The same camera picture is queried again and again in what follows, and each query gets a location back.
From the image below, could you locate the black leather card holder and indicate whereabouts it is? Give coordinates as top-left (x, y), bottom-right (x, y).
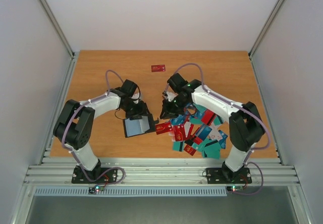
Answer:
top-left (123, 114), bottom-right (156, 138)

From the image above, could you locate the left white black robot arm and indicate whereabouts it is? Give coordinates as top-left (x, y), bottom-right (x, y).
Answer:
top-left (53, 80), bottom-right (155, 183)

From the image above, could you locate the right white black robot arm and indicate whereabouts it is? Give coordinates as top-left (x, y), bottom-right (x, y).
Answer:
top-left (160, 73), bottom-right (266, 183)

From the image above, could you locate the white card centre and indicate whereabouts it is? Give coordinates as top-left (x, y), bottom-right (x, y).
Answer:
top-left (184, 122), bottom-right (194, 138)

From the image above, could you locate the teal card upper pile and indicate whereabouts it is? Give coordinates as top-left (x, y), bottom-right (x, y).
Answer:
top-left (193, 103), bottom-right (207, 113)

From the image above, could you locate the teal card bottom left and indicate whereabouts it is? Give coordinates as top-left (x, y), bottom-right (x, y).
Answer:
top-left (173, 141), bottom-right (184, 152)

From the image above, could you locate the red black stripe card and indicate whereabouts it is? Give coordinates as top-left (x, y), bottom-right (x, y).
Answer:
top-left (200, 109), bottom-right (217, 126)

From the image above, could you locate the blue striped card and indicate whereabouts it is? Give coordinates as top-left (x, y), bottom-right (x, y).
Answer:
top-left (192, 124), bottom-right (212, 144)

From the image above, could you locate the lone red card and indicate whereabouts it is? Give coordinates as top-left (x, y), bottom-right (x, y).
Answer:
top-left (151, 65), bottom-right (166, 72)

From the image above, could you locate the red card bottom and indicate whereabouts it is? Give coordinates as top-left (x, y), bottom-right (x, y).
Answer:
top-left (184, 145), bottom-right (196, 156)

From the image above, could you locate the teal card bottom right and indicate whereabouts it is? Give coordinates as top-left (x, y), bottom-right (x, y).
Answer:
top-left (202, 145), bottom-right (222, 159)

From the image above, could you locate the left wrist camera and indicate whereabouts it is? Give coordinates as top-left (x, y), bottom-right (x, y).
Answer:
top-left (131, 92), bottom-right (141, 104)

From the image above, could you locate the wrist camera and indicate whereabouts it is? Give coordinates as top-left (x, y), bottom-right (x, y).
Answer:
top-left (131, 92), bottom-right (141, 104)
top-left (162, 91), bottom-right (177, 102)

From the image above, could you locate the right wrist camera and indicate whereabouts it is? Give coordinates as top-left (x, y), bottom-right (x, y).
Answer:
top-left (162, 91), bottom-right (177, 102)

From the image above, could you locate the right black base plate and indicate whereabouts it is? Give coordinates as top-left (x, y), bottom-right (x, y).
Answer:
top-left (206, 167), bottom-right (252, 184)

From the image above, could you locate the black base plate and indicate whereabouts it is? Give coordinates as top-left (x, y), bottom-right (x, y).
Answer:
top-left (71, 166), bottom-right (118, 184)
top-left (206, 167), bottom-right (252, 184)

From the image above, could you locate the grey slotted cable duct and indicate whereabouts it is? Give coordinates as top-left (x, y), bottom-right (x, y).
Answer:
top-left (34, 186), bottom-right (227, 197)

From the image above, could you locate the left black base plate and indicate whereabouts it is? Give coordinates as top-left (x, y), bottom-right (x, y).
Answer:
top-left (71, 166), bottom-right (118, 184)

